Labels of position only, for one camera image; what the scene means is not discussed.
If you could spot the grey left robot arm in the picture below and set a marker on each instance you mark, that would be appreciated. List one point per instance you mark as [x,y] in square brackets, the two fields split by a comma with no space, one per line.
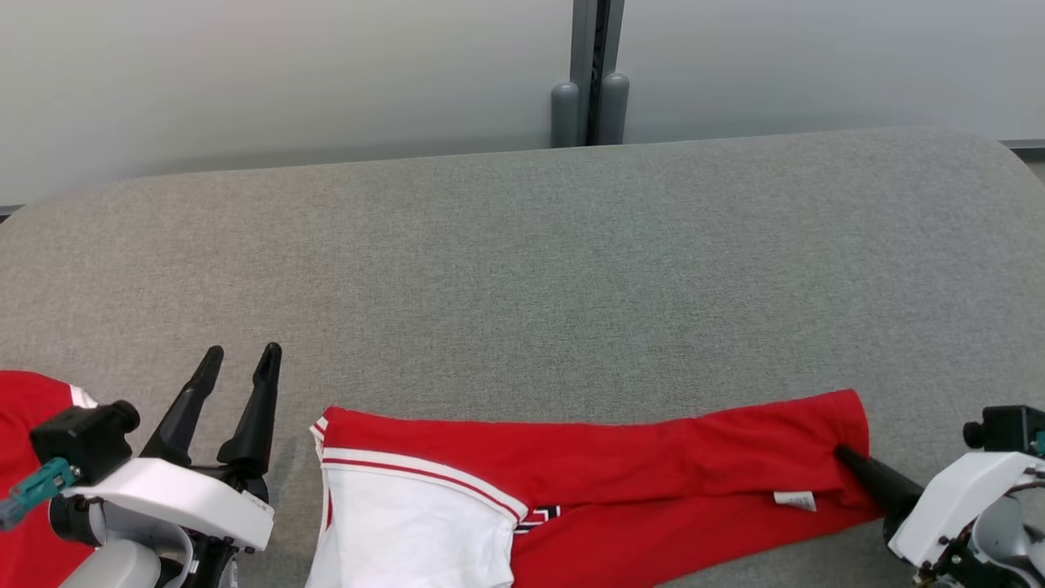
[114,572]

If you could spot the red shorts white side stripe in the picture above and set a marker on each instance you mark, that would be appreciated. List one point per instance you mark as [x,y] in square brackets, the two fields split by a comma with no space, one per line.
[20,396]

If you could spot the teal left camera connector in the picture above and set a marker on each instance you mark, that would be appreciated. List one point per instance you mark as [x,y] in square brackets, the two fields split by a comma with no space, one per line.
[37,490]

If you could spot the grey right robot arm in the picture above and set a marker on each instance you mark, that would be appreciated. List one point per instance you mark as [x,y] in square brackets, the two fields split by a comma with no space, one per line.
[1012,543]

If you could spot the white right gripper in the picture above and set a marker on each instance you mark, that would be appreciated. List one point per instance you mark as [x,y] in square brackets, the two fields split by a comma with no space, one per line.
[939,514]

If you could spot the rounded grey post foot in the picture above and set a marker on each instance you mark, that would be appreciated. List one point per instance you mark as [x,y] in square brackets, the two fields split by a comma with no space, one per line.
[615,110]
[564,114]

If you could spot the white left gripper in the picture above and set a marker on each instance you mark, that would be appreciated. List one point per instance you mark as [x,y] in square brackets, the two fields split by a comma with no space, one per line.
[188,498]

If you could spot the grey partition post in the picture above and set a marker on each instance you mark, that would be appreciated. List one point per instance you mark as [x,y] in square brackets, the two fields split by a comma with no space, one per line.
[584,41]

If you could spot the red basketball jersey white sleeves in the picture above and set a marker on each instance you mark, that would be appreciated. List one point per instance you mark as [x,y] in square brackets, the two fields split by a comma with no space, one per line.
[653,457]

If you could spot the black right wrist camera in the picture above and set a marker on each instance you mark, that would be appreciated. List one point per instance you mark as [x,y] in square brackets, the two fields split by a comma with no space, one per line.
[1012,429]

